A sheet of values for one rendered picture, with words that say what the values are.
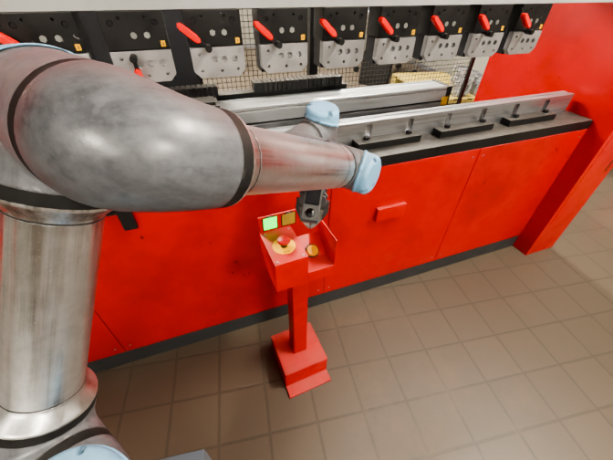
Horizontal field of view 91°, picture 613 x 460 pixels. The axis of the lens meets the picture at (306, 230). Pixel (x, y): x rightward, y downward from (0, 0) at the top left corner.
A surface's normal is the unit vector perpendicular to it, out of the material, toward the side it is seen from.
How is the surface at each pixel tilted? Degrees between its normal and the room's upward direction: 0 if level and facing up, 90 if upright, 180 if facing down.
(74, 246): 89
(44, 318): 78
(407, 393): 0
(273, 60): 90
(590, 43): 90
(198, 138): 53
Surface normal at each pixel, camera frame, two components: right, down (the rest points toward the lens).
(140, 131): 0.47, 0.07
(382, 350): 0.01, -0.76
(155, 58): 0.35, 0.61
